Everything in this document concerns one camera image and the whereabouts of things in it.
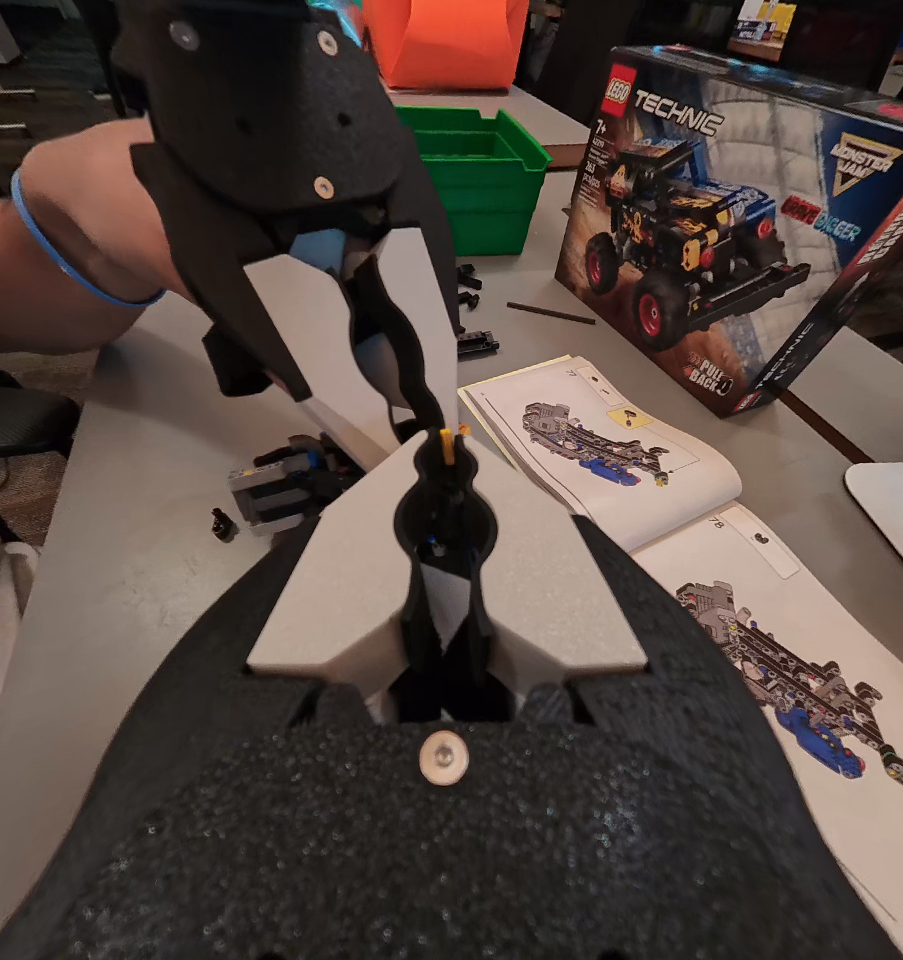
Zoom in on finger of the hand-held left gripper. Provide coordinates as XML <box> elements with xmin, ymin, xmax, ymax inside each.
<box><xmin>375</xmin><ymin>223</ymin><xmax>462</xmax><ymax>420</ymax></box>
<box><xmin>243</xmin><ymin>252</ymin><xmax>447</xmax><ymax>470</ymax></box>

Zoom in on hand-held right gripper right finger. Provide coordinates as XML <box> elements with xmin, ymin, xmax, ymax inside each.
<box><xmin>460</xmin><ymin>433</ymin><xmax>649</xmax><ymax>723</ymax></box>

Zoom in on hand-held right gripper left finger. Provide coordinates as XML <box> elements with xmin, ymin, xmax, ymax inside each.
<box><xmin>246</xmin><ymin>429</ymin><xmax>433</xmax><ymax>723</ymax></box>

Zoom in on black lego vehicle chassis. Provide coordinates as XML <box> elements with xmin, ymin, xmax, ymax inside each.
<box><xmin>226</xmin><ymin>431</ymin><xmax>370</xmax><ymax>538</ymax></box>

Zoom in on black yellow lego subassembly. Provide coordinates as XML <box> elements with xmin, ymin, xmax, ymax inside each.
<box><xmin>435</xmin><ymin>426</ymin><xmax>468</xmax><ymax>543</ymax></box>

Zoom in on person's left forearm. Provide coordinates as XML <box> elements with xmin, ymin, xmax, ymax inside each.
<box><xmin>0</xmin><ymin>176</ymin><xmax>164</xmax><ymax>358</ymax></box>

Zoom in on scattered black lego pieces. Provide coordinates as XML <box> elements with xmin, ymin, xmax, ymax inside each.
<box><xmin>455</xmin><ymin>261</ymin><xmax>502</xmax><ymax>358</ymax></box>

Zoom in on thin dark lego axle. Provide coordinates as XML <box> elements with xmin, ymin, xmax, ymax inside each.
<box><xmin>507</xmin><ymin>300</ymin><xmax>597</xmax><ymax>326</ymax></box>

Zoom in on lego instruction booklet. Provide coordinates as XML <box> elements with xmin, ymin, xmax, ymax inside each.
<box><xmin>459</xmin><ymin>354</ymin><xmax>903</xmax><ymax>960</ymax></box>

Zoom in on lego set box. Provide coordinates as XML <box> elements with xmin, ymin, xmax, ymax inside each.
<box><xmin>555</xmin><ymin>45</ymin><xmax>903</xmax><ymax>421</ymax></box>

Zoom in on person's left hand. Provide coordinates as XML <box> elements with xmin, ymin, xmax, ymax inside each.
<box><xmin>26</xmin><ymin>118</ymin><xmax>199</xmax><ymax>303</ymax></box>

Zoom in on orange plastic bin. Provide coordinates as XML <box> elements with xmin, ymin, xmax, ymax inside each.
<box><xmin>361</xmin><ymin>0</ymin><xmax>532</xmax><ymax>93</ymax></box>

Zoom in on blue wristband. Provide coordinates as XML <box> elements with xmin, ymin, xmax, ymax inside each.
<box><xmin>10</xmin><ymin>168</ymin><xmax>169</xmax><ymax>310</ymax></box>

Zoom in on black chair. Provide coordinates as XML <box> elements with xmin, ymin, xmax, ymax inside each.
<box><xmin>0</xmin><ymin>352</ymin><xmax>82</xmax><ymax>543</ymax></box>

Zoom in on wooden document stand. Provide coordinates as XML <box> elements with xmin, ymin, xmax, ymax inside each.
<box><xmin>843</xmin><ymin>461</ymin><xmax>903</xmax><ymax>594</ymax></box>

